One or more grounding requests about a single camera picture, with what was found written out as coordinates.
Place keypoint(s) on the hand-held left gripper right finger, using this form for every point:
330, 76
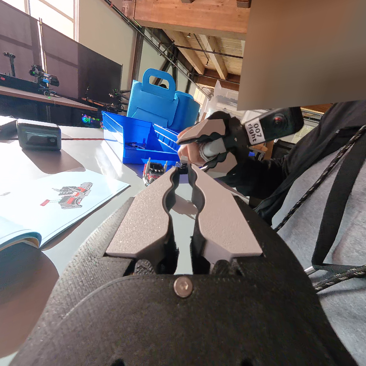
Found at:
228, 228

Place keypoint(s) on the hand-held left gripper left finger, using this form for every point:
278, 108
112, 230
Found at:
137, 228

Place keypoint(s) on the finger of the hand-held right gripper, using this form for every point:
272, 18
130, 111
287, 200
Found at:
200, 131
223, 168

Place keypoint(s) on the small black brick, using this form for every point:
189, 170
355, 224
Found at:
183, 169

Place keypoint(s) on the black red toy brick truck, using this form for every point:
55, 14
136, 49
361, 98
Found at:
155, 171

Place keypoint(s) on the blue plastic parts bin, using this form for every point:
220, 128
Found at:
134, 143
168, 137

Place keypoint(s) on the light blue instruction booklet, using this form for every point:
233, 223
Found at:
71, 200

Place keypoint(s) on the person's right forearm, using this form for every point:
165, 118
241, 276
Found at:
257, 177

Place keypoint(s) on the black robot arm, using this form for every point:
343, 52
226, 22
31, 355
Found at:
117, 98

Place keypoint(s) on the grey desk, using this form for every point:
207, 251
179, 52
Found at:
94, 155

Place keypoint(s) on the person's right hand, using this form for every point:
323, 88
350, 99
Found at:
191, 153

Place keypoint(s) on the blue felt bag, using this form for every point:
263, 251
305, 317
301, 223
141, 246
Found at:
154, 103

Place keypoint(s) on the rainbow lit computer case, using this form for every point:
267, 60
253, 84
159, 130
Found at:
88, 118

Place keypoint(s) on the dark grey cube device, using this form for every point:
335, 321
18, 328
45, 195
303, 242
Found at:
38, 134

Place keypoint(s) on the long wooden table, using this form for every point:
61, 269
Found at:
43, 98

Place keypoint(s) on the black adapter box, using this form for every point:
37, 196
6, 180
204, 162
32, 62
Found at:
7, 125

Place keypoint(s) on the black wall screen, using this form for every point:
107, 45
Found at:
100, 77

